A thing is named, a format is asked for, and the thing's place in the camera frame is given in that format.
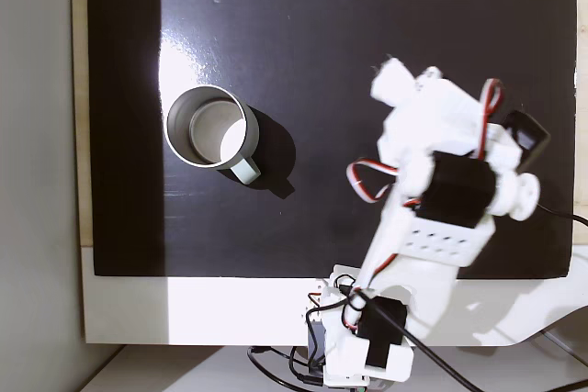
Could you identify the black mat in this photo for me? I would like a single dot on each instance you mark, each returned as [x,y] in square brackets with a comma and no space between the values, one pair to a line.
[321,43]

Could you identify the grey-green metal mug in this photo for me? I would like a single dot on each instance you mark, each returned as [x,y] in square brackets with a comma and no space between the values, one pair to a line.
[206,130]

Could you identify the white board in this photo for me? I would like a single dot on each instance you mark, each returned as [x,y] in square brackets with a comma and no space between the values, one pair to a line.
[206,309]

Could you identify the black camera box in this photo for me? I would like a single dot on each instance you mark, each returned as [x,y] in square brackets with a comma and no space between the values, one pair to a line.
[528,137]

